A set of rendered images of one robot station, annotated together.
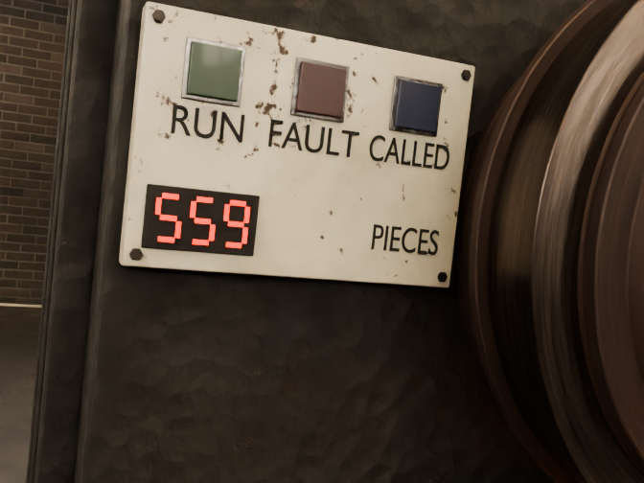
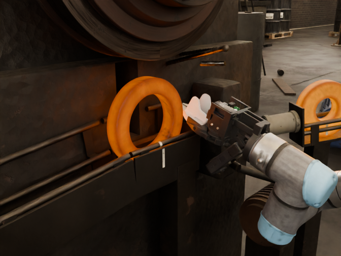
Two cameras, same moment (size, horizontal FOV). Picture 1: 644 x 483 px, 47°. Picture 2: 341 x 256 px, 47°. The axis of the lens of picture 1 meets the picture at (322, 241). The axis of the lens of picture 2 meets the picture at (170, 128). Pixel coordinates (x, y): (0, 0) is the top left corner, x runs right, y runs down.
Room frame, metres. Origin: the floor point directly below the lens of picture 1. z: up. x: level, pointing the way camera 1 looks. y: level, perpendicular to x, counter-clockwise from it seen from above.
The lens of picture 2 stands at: (-0.12, -0.06, 0.98)
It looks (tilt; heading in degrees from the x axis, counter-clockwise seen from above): 18 degrees down; 335
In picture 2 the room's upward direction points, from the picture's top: straight up
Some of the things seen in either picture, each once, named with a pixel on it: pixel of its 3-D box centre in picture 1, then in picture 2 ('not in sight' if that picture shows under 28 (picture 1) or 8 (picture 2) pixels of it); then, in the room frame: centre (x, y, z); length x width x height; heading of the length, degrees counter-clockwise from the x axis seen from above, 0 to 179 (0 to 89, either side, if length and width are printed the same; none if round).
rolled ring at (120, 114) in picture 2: not in sight; (147, 121); (0.58, -0.34, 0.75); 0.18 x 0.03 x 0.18; 110
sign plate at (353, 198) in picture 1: (309, 158); not in sight; (0.55, 0.02, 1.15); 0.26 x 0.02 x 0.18; 111
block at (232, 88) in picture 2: not in sight; (214, 127); (0.68, -0.55, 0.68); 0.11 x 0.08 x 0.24; 21
